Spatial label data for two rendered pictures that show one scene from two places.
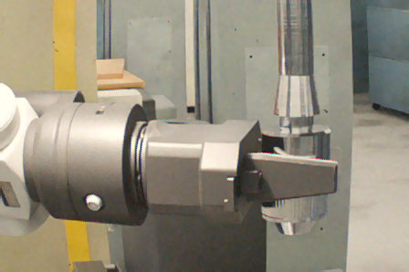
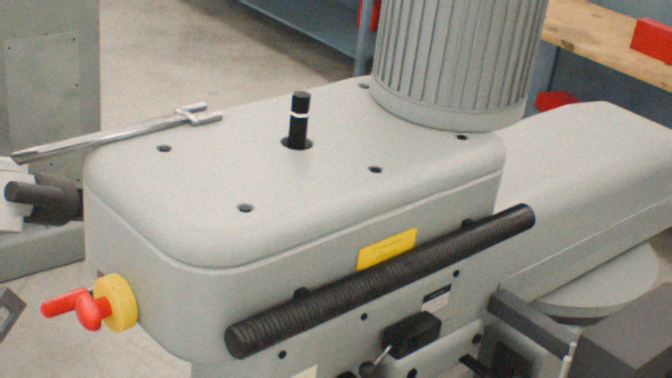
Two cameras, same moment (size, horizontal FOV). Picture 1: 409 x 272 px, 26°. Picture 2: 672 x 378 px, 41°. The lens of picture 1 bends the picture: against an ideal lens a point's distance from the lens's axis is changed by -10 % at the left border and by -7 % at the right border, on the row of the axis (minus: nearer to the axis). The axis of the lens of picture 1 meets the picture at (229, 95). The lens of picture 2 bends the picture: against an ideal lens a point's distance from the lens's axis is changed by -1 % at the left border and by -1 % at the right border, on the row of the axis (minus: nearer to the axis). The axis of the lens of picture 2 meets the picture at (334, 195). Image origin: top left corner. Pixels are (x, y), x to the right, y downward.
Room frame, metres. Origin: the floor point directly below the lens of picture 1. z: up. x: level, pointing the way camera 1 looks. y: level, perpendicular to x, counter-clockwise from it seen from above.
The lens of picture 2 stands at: (-0.19, 0.36, 2.34)
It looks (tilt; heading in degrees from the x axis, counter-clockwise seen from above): 29 degrees down; 330
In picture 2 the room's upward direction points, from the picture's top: 7 degrees clockwise
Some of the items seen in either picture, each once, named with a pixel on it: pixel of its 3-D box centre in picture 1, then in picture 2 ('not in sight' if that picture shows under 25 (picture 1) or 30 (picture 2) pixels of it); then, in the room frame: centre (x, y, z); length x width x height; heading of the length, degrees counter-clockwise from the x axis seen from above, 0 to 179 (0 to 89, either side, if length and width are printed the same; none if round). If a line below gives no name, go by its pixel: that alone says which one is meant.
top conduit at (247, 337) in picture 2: not in sight; (397, 269); (0.49, -0.12, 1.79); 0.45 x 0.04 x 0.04; 106
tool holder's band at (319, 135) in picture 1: (297, 135); not in sight; (0.62, -0.04, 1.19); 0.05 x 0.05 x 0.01
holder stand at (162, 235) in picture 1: (185, 217); not in sight; (1.02, 0.05, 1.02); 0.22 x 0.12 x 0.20; 17
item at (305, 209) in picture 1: (296, 180); not in sight; (0.62, -0.04, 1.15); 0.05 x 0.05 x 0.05
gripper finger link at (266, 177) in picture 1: (290, 179); not in sight; (0.59, -0.04, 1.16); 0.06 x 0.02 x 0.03; 81
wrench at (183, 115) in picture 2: not in sight; (120, 132); (0.68, 0.14, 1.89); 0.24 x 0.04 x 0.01; 106
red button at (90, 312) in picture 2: not in sight; (94, 310); (0.55, 0.20, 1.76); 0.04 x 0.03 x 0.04; 16
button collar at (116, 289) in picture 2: not in sight; (115, 303); (0.56, 0.18, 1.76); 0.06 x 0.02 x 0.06; 16
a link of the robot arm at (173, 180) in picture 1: (164, 171); not in sight; (0.64, 0.05, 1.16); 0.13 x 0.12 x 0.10; 171
